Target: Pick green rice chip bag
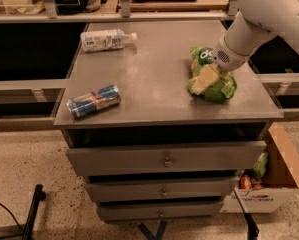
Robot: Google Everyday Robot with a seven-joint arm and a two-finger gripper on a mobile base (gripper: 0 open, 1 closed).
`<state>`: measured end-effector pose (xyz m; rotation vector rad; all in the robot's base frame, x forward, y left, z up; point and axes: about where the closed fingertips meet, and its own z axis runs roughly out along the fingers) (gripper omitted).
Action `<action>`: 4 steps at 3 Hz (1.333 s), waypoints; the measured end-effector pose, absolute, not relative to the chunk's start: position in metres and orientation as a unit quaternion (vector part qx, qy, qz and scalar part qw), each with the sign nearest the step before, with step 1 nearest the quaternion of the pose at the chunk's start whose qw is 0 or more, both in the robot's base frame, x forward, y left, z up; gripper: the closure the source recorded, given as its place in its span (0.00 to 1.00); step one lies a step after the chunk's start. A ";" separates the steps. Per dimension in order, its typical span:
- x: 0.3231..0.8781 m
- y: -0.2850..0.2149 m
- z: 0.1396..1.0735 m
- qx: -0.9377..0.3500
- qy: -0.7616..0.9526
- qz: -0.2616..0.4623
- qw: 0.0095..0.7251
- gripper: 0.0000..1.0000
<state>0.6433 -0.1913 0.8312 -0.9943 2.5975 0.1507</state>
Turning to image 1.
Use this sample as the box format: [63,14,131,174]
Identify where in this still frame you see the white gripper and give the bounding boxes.
[192,35,249,95]

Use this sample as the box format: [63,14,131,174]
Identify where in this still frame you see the green rice chip bag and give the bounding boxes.
[188,46,237,103]

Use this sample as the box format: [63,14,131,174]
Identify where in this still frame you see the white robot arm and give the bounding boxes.
[188,0,299,95]

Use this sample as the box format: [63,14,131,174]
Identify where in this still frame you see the green snack bag in box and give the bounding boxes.
[253,151,269,178]

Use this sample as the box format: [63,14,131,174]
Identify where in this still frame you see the grey drawer cabinet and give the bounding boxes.
[54,20,281,208]

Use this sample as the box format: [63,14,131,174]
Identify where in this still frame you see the clear plastic water bottle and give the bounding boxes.
[80,29,137,52]

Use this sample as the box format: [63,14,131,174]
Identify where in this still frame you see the orange snack packs in box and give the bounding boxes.
[239,175,264,190]

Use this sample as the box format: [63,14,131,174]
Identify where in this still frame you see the cardboard box with snacks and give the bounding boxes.
[221,123,299,213]

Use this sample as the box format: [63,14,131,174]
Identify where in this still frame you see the blue silver energy drink can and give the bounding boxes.
[66,85,121,119]

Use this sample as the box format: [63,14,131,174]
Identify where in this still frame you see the bottom grey drawer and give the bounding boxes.
[97,201,223,221]

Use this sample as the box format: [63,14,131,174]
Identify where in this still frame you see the grey drawer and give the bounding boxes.
[97,201,223,221]
[67,141,266,176]
[86,177,238,203]

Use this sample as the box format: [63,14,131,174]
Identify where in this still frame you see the top grey drawer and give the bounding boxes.
[67,141,266,176]

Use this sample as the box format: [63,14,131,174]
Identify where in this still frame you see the middle grey drawer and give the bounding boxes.
[86,177,238,203]

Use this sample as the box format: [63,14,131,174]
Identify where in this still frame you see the black stand leg right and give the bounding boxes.
[234,189,260,240]

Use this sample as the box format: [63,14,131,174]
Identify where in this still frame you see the black stand leg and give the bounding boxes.
[22,184,46,240]
[234,189,260,240]

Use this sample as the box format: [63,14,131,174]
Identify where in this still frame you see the black stand leg left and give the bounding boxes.
[22,184,46,240]

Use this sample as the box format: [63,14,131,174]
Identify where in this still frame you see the metal shelf frame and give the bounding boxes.
[0,0,238,24]

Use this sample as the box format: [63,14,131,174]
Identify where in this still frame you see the black cable on floor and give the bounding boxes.
[0,190,26,233]

